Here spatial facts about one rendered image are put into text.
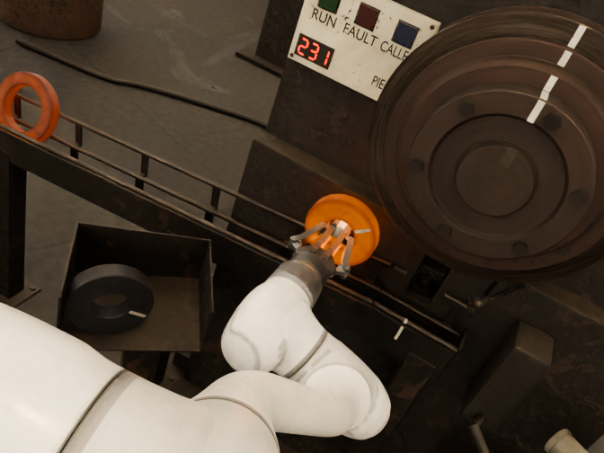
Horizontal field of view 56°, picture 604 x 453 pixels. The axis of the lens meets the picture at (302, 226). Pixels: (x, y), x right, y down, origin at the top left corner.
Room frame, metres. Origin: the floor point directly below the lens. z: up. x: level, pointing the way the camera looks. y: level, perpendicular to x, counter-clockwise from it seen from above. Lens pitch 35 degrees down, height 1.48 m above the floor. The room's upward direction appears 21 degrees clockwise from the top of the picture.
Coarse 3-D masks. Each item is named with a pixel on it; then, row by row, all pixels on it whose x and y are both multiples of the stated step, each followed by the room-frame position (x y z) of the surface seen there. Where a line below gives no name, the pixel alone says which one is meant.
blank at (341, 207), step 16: (320, 208) 0.96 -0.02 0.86; (336, 208) 0.96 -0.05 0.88; (352, 208) 0.95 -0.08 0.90; (368, 208) 0.97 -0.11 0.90; (352, 224) 0.95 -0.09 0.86; (368, 224) 0.94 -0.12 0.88; (368, 240) 0.94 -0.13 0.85; (336, 256) 0.95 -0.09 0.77; (352, 256) 0.94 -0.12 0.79; (368, 256) 0.94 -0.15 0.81
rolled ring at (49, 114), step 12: (24, 72) 1.24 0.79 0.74; (0, 84) 1.24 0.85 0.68; (12, 84) 1.23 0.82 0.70; (24, 84) 1.24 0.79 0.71; (36, 84) 1.23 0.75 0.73; (48, 84) 1.24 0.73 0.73; (0, 96) 1.22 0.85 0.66; (12, 96) 1.24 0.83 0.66; (48, 96) 1.21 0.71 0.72; (0, 108) 1.21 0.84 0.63; (12, 108) 1.24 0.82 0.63; (48, 108) 1.20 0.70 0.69; (0, 120) 1.20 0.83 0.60; (12, 120) 1.21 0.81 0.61; (48, 120) 1.18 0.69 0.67; (24, 132) 1.18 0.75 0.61; (36, 132) 1.17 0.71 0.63; (48, 132) 1.18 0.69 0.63
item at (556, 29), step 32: (448, 32) 0.95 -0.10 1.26; (480, 32) 0.94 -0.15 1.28; (512, 32) 0.93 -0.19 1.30; (544, 32) 0.92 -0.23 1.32; (416, 64) 0.95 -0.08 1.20; (384, 96) 0.96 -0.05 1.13; (384, 128) 0.95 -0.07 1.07; (384, 192) 0.94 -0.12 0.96; (448, 256) 0.91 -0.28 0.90; (576, 256) 0.86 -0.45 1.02
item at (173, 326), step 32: (96, 224) 0.83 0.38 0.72; (96, 256) 0.83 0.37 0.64; (128, 256) 0.86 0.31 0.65; (160, 256) 0.88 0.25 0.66; (192, 256) 0.90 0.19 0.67; (64, 288) 0.67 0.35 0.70; (160, 288) 0.85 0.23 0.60; (192, 288) 0.88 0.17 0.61; (64, 320) 0.70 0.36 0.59; (160, 320) 0.77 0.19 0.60; (192, 320) 0.79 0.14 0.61; (128, 352) 0.75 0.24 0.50
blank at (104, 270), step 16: (96, 272) 0.69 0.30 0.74; (112, 272) 0.70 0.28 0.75; (128, 272) 0.72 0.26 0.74; (80, 288) 0.67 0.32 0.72; (96, 288) 0.68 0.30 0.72; (112, 288) 0.70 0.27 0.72; (128, 288) 0.71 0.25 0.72; (144, 288) 0.72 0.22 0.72; (80, 304) 0.67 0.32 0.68; (96, 304) 0.71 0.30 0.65; (128, 304) 0.72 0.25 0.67; (144, 304) 0.73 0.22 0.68; (80, 320) 0.67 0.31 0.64; (96, 320) 0.69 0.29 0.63; (112, 320) 0.70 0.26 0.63; (128, 320) 0.71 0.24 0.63
